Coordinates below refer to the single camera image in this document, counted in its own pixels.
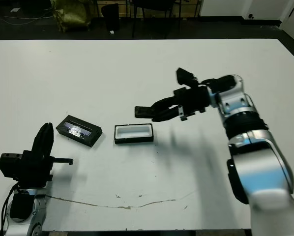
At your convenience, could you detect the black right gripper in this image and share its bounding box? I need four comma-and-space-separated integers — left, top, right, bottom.
150, 87, 210, 122

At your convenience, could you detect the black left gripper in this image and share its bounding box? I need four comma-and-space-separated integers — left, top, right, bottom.
14, 122, 74, 189

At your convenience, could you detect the black camera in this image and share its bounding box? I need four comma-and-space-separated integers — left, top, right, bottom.
134, 105, 157, 119

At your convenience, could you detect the black printed box lid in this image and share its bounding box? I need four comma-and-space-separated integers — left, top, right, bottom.
55, 114, 103, 148

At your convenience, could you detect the black box with white inlay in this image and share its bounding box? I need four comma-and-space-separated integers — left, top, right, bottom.
114, 122, 154, 145

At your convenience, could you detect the black mesh office chair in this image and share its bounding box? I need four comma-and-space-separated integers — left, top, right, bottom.
131, 0, 183, 39

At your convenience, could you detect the black waste bin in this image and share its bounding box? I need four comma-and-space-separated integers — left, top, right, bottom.
101, 3, 120, 34

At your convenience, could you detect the crumpled plastic bag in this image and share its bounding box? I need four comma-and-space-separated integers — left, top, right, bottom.
51, 0, 91, 32

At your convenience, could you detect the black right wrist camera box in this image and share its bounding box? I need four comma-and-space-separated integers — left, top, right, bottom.
175, 68, 199, 89

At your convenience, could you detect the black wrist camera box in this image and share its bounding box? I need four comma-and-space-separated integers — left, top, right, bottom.
0, 152, 24, 181
175, 68, 199, 89

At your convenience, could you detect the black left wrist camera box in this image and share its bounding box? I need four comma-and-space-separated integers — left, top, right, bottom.
0, 152, 24, 181

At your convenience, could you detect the thin white floor cable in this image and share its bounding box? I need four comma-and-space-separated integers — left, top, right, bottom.
0, 8, 56, 27

